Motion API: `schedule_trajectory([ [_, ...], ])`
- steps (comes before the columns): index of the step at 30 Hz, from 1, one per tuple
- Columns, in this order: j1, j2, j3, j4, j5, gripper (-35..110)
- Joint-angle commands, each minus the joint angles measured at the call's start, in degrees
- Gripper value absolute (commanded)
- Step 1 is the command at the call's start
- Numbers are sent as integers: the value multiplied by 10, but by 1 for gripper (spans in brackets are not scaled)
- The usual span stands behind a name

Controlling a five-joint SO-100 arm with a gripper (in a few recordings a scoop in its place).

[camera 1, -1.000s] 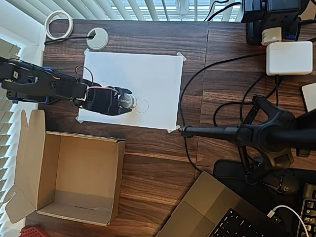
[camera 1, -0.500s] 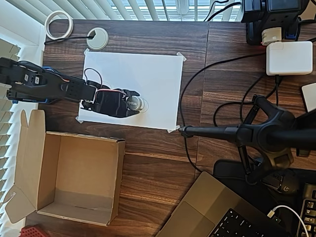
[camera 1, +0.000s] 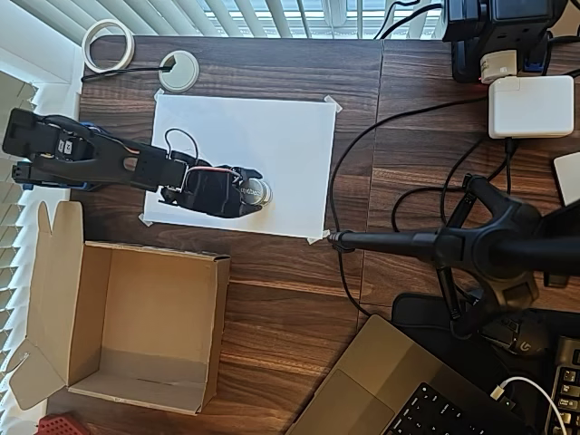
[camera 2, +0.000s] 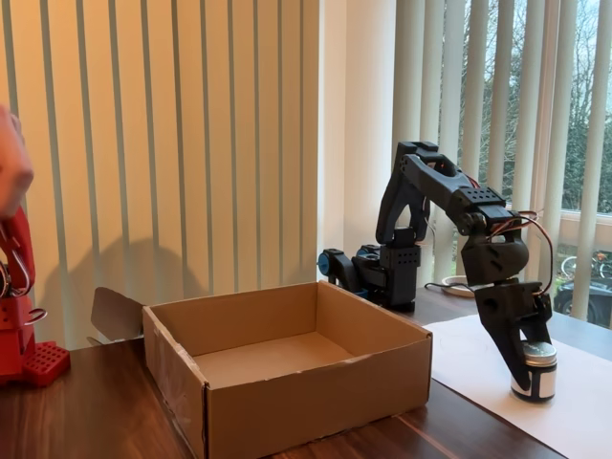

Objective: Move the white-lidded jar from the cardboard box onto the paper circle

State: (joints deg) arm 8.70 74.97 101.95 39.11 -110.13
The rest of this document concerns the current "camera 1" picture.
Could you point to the open brown cardboard box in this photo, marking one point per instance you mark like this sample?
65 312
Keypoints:
149 294

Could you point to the masking tape roll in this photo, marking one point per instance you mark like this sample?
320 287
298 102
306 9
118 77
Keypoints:
86 50

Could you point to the black power strip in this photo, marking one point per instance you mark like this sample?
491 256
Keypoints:
512 34

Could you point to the beige pleated window blind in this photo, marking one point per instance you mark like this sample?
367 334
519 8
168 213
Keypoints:
9 235

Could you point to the black Logitech mouse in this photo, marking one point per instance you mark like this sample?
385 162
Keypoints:
528 344

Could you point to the black keyboard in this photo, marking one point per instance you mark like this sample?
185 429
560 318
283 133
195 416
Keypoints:
568 389

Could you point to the white slatted window blind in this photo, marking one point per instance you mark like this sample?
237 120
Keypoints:
158 18

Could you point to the grey laptop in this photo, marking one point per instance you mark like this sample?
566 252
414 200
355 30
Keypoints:
376 376

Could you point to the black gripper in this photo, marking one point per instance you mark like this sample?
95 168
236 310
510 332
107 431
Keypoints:
236 196

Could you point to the red perforated plastic part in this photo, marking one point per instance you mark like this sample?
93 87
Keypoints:
56 426

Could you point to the blue plug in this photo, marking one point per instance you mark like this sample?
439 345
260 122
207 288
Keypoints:
534 63

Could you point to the white flat device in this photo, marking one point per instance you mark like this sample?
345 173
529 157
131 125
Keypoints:
570 179

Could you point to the black mouse pad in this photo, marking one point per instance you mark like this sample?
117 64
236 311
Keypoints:
417 312

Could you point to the black tripod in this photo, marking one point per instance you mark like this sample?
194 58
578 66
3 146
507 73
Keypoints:
489 244

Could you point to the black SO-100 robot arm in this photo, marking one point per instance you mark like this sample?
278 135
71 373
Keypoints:
104 158

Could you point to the small beige plug adapter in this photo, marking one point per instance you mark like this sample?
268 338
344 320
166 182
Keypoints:
498 67

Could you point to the white paper sheet with circles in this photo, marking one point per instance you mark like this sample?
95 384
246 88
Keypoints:
272 136

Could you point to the white square power adapter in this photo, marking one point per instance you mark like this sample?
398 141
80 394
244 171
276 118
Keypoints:
530 106

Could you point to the masking tape piece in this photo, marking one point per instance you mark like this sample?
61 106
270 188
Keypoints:
317 238
159 94
146 220
333 104

